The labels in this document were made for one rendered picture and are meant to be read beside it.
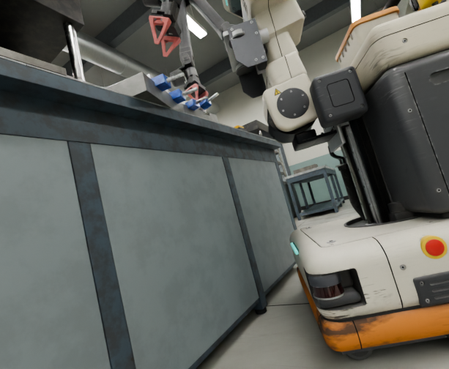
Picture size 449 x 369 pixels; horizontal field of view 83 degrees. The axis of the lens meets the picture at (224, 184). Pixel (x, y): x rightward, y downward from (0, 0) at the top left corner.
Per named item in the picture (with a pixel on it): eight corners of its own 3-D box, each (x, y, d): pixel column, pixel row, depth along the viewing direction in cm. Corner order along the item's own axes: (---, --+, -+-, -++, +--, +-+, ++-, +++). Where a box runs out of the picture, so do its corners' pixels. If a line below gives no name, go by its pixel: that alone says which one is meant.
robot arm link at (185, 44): (181, -16, 127) (186, 4, 138) (170, -13, 128) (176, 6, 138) (191, 58, 118) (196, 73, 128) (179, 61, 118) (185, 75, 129)
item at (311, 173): (346, 202, 579) (333, 164, 590) (339, 211, 412) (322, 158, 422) (314, 209, 611) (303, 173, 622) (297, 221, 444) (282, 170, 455)
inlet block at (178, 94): (201, 99, 87) (198, 84, 88) (196, 93, 82) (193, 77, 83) (168, 112, 90) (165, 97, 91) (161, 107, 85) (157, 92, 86)
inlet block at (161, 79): (189, 85, 77) (185, 69, 77) (182, 77, 72) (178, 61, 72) (151, 100, 80) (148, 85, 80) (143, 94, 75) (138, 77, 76)
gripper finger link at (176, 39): (149, 47, 81) (155, 18, 82) (158, 59, 88) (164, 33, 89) (169, 48, 80) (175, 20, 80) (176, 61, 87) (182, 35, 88)
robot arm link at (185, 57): (187, 51, 120) (192, 64, 128) (164, 59, 120) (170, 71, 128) (194, 72, 117) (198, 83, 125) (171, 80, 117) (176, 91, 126)
